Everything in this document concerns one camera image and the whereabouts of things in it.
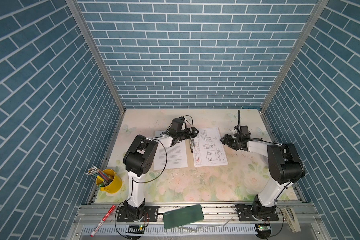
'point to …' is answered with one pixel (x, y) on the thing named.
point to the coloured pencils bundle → (97, 171)
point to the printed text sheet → (174, 156)
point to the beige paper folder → (190, 156)
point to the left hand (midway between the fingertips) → (194, 132)
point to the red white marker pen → (94, 232)
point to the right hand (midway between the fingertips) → (224, 139)
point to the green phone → (182, 216)
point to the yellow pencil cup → (109, 181)
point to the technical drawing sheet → (209, 150)
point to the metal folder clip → (192, 144)
